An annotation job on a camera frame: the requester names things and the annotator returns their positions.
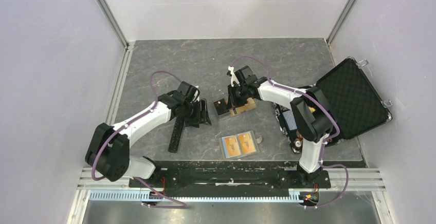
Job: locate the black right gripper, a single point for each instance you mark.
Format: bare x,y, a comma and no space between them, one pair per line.
233,101

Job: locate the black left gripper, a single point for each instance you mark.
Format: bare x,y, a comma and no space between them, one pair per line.
201,115

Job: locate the clear acrylic card tray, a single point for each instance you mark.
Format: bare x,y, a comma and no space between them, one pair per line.
224,109

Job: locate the beige leather card holder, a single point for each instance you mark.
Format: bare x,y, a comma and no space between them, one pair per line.
239,145

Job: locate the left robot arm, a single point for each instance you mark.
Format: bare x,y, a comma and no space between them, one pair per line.
109,151

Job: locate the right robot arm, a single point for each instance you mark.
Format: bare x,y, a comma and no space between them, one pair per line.
310,108

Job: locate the black card stack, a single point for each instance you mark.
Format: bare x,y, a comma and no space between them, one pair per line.
221,109

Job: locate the gold card stack left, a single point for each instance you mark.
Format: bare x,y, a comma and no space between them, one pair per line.
249,106

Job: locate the blue playing card deck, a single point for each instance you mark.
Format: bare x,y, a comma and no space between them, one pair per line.
289,119

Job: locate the black glitter stick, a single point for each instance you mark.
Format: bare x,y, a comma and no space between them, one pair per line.
176,135

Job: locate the brown orange chip stack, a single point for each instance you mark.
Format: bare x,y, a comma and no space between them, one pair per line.
298,143

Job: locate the black poker chip case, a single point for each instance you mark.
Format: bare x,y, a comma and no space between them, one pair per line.
355,105

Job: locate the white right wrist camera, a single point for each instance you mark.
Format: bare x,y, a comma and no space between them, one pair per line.
234,81

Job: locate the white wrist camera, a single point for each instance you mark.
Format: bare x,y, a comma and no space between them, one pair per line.
195,94
234,81

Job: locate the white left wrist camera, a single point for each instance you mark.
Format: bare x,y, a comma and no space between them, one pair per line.
195,94

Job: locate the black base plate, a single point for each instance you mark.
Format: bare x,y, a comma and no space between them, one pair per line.
233,178

